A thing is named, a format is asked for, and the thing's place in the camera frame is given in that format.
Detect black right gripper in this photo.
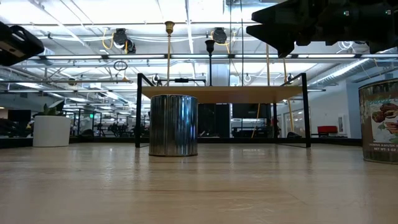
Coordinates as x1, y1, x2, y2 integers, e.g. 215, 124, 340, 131
246, 0, 371, 58

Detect gold candlestick holder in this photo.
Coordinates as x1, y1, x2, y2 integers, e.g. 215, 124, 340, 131
164, 21, 175, 87
266, 43, 271, 87

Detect black candlestick holder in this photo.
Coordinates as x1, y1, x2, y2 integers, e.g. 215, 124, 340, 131
205, 39, 216, 87

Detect candle tin with printed label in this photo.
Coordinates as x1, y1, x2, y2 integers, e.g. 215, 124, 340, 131
358, 78, 398, 165

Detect ribbed silver candle tin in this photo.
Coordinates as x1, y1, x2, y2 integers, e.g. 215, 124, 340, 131
149, 94, 199, 157

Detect green potted plant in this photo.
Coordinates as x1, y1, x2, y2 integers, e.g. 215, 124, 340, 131
33, 100, 66, 118

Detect white planter pot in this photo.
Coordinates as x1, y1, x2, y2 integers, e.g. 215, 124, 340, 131
32, 115, 72, 147

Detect red seat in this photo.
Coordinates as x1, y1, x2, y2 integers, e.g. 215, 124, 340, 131
317, 125, 339, 136

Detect black cabinet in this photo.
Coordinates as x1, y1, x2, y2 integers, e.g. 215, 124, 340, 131
198, 103, 231, 138

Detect black hanging cable with coil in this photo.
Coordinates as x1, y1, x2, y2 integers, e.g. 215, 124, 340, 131
239, 0, 245, 87

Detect black ceiling cable reel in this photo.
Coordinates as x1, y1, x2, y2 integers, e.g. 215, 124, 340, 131
212, 27, 228, 45
111, 27, 137, 55

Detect black wall screen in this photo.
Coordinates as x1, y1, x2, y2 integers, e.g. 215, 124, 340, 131
232, 103, 272, 119

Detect yellow hanging cable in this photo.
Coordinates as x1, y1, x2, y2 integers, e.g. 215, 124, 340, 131
282, 57, 295, 132

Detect wooden shelf with black frame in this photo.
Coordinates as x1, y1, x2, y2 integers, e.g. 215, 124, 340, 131
135, 72, 312, 149

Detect small hanging black cable coil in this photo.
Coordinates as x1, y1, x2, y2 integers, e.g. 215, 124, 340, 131
113, 60, 129, 72

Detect black aluminium rig frame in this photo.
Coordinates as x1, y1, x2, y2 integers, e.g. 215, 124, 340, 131
0, 136, 363, 149

